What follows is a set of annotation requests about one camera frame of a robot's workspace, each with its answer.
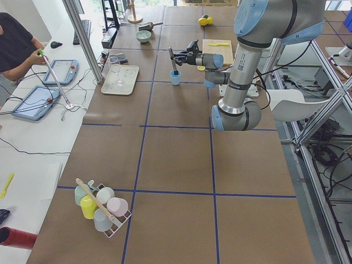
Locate mint green cup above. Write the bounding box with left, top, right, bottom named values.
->
left=74, top=185, right=87, bottom=206

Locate light blue cup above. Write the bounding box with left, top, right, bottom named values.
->
left=169, top=70, right=182, bottom=85

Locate lower blue teach pendant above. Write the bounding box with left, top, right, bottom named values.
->
left=12, top=85, right=61, bottom=121

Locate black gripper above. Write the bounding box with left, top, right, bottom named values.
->
left=173, top=40, right=203, bottom=66

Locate clear wine glass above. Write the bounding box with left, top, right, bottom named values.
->
left=108, top=56, right=124, bottom=86

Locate cream rectangular tray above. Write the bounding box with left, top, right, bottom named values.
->
left=101, top=65, right=139, bottom=96

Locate yellow cup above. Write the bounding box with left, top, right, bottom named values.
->
left=80, top=195, right=98, bottom=219

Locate pink long stick tool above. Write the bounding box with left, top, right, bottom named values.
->
left=38, top=49, right=86, bottom=111

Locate green bowl with ice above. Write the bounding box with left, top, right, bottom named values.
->
left=135, top=30, right=152, bottom=43

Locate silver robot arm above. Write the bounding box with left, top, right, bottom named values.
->
left=171, top=0, right=326, bottom=131

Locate blue teach pendant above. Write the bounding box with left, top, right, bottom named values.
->
left=12, top=85, right=61, bottom=121
left=51, top=59, right=79, bottom=86

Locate aluminium frame post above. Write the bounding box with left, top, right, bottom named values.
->
left=62, top=0, right=103, bottom=84

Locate pink cup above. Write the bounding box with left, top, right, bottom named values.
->
left=107, top=197, right=128, bottom=217

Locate person in black shirt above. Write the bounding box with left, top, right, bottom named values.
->
left=1, top=12, right=46, bottom=81

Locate red bottle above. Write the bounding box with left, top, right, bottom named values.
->
left=1, top=227, right=37, bottom=250

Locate grey blue cup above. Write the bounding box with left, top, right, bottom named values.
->
left=93, top=208, right=113, bottom=232

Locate black keyboard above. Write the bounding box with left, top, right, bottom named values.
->
left=73, top=19, right=92, bottom=46

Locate yellow lemon left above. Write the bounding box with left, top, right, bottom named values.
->
left=198, top=17, right=208, bottom=26

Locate white cup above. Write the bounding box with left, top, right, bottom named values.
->
left=96, top=187, right=115, bottom=205

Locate black metal muddler stick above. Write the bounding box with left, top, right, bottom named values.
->
left=168, top=47, right=179, bottom=75

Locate white chair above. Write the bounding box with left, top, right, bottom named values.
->
left=267, top=89, right=330, bottom=122

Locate upper blue teach pendant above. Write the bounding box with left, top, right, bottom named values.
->
left=51, top=59, right=79, bottom=86

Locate white cup rack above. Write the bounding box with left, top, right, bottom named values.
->
left=75, top=178, right=131, bottom=238

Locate bamboo cutting board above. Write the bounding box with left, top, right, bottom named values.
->
left=201, top=39, right=233, bottom=65

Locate metal ice scoop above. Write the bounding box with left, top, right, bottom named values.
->
left=138, top=21, right=163, bottom=31

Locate black computer mouse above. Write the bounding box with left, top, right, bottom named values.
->
left=50, top=41, right=63, bottom=49

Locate yellow plastic knife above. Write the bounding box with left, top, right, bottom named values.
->
left=208, top=42, right=229, bottom=47

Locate wooden mug tree stand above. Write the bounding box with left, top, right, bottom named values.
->
left=127, top=0, right=143, bottom=24

